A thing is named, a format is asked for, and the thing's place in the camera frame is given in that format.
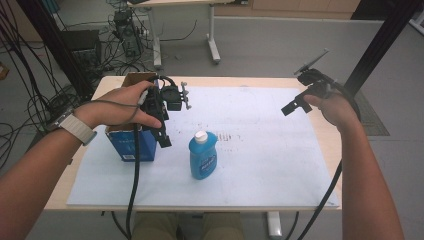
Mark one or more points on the person's leg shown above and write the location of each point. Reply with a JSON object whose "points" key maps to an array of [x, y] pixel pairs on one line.
{"points": [[223, 226], [155, 226]]}

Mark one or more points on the black frame post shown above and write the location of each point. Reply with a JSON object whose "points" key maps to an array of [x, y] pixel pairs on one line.
{"points": [[53, 46], [380, 43]]}

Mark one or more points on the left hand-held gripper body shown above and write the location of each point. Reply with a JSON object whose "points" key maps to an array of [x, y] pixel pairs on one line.
{"points": [[168, 96]]}

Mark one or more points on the white table leg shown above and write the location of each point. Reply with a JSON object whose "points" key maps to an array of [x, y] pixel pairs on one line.
{"points": [[274, 225]]}

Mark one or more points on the person's left hand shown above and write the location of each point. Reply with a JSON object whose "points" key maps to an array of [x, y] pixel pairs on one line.
{"points": [[113, 106]]}

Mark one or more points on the person's right hand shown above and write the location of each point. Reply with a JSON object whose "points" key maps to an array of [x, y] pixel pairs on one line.
{"points": [[335, 108]]}

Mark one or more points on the white paper sheet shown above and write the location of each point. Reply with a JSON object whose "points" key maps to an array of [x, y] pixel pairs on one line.
{"points": [[253, 150]]}

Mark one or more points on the black equipment case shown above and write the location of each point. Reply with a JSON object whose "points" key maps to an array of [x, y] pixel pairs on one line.
{"points": [[81, 46]]}

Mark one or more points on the blue bottle with white cap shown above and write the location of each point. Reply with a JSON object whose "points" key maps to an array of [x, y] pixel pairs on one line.
{"points": [[203, 158]]}

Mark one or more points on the dark floor mat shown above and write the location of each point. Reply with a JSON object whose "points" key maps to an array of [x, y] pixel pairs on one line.
{"points": [[370, 115]]}

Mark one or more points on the person's right leg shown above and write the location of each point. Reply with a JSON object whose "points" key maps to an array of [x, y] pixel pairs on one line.
{"points": [[223, 226]]}

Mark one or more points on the white desk with metal legs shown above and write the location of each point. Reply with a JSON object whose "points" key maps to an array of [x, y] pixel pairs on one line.
{"points": [[186, 20]]}

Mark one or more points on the black computer tower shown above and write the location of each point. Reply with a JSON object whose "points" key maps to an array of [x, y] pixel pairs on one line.
{"points": [[128, 31]]}

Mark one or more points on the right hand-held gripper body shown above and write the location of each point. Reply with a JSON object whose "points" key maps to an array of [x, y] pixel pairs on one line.
{"points": [[315, 81]]}

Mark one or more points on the person's left leg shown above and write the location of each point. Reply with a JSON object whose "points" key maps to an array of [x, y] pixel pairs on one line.
{"points": [[155, 226]]}

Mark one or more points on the blue cardboard box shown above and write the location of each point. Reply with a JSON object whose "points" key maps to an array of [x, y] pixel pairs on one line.
{"points": [[128, 145]]}

